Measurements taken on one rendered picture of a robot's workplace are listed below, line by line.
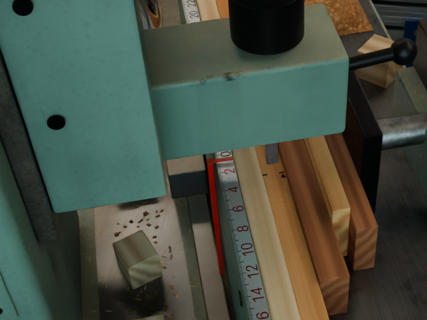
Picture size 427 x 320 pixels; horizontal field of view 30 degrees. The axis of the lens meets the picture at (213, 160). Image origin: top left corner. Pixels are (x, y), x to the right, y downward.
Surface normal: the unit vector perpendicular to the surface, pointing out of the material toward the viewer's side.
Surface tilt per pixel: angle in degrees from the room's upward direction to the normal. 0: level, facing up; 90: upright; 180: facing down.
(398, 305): 0
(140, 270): 90
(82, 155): 90
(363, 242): 90
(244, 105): 90
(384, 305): 0
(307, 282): 0
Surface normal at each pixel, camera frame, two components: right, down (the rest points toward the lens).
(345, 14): 0.15, -0.31
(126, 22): 0.15, 0.69
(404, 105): -0.99, 0.15
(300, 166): -0.07, -0.71
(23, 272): 0.40, 0.62
